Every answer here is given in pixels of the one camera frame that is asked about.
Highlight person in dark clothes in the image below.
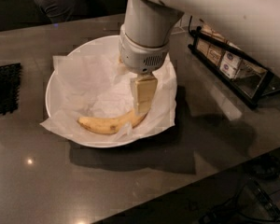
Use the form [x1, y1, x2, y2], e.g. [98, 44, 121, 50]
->
[34, 0, 90, 23]

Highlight black cables under table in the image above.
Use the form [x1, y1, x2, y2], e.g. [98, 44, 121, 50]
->
[199, 159, 280, 224]

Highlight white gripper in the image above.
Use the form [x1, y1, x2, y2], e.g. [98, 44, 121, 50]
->
[119, 25, 169, 116]

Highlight yellow banana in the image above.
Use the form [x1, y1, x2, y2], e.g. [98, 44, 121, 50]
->
[77, 109, 146, 134]

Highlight white creamer packets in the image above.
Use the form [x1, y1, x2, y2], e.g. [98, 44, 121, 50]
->
[219, 51, 242, 79]

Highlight white paper liner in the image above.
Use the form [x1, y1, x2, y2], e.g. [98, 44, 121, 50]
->
[39, 35, 177, 143]

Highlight black condiment caddy rack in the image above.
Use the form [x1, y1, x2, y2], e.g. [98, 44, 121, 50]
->
[188, 25, 280, 109]

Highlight black grid mat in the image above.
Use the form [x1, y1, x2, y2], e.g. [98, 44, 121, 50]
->
[0, 63, 21, 115]

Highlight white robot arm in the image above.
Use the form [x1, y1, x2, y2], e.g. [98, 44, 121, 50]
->
[119, 0, 280, 76]

